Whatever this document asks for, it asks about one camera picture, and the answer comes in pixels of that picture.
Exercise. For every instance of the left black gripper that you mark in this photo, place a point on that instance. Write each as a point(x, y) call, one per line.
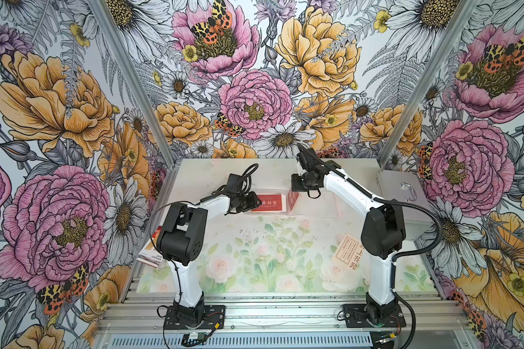
point(252, 202)

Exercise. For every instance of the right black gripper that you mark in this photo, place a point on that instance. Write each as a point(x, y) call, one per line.
point(295, 187)

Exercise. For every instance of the red landscape greeting card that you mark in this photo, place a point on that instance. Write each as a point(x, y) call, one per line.
point(271, 202)

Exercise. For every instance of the pink photo album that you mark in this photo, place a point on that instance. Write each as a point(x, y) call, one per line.
point(327, 205)

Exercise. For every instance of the cream card with framed text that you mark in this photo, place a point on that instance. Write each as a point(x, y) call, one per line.
point(348, 253)

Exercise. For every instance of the red card with white characters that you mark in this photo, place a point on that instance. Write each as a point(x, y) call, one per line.
point(291, 199)

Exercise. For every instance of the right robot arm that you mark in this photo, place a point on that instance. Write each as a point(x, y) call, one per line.
point(383, 230)

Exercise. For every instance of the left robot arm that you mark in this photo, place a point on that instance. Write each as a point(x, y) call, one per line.
point(181, 238)

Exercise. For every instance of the silver metal case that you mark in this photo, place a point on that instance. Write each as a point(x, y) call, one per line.
point(405, 187)

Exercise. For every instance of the red and white box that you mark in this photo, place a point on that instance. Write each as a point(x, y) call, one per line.
point(149, 255)

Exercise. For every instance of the small green circuit board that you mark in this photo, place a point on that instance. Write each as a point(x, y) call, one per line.
point(193, 339)

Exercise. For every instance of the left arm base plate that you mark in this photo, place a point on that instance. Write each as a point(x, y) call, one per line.
point(202, 317)

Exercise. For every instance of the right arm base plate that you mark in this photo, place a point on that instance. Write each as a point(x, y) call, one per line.
point(373, 316)

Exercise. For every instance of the aluminium rail frame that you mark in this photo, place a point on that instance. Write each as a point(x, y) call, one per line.
point(307, 320)

